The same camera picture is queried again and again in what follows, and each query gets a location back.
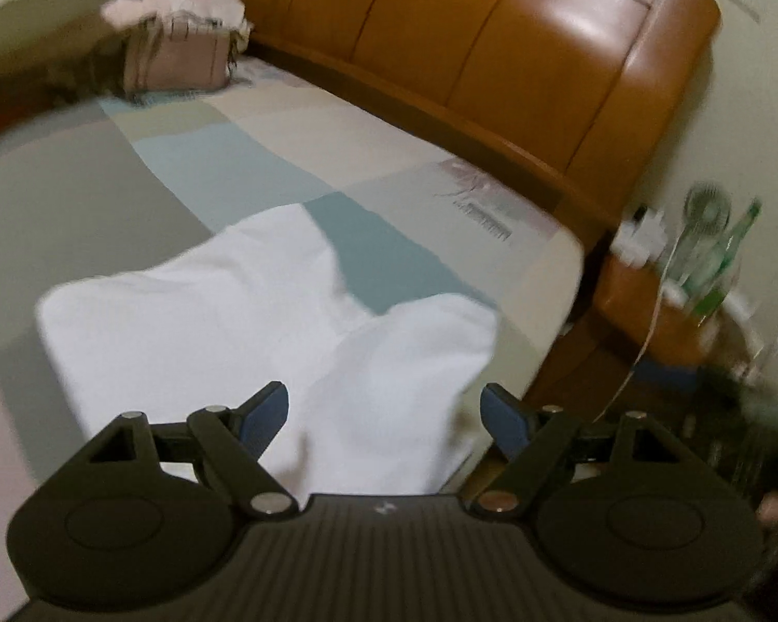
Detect red cloth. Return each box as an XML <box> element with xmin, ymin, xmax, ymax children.
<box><xmin>0</xmin><ymin>87</ymin><xmax>72</xmax><ymax>144</ymax></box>

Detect wooden nightstand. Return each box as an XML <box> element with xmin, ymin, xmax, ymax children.
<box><xmin>525</xmin><ymin>252</ymin><xmax>753</xmax><ymax>468</ymax></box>

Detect beige patchwork pillow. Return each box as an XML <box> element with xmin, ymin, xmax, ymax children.
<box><xmin>0</xmin><ymin>0</ymin><xmax>144</xmax><ymax>85</ymax></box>

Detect small desk fan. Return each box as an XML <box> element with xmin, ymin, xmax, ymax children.
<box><xmin>671</xmin><ymin>180</ymin><xmax>735</xmax><ymax>286</ymax></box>

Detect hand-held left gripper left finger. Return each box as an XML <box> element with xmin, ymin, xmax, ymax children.
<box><xmin>87</xmin><ymin>381</ymin><xmax>300</xmax><ymax>520</ymax></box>

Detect wooden headboard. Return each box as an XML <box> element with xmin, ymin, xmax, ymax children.
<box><xmin>169</xmin><ymin>0</ymin><xmax>724</xmax><ymax>234</ymax></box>

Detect green glass bottle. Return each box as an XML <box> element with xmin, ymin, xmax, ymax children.
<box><xmin>690</xmin><ymin>200</ymin><xmax>765</xmax><ymax>318</ymax></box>

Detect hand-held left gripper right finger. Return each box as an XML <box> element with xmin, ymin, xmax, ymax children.
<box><xmin>467</xmin><ymin>382</ymin><xmax>680</xmax><ymax>522</ymax></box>

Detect white cable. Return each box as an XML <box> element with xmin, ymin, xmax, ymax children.
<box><xmin>596</xmin><ymin>227</ymin><xmax>682</xmax><ymax>422</ymax></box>

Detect brown folded blanket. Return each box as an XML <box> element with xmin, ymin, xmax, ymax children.
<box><xmin>120</xmin><ymin>16</ymin><xmax>254</xmax><ymax>95</ymax></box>

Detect white printed long-sleeve shirt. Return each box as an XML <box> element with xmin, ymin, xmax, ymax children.
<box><xmin>35</xmin><ymin>204</ymin><xmax>500</xmax><ymax>500</ymax></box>

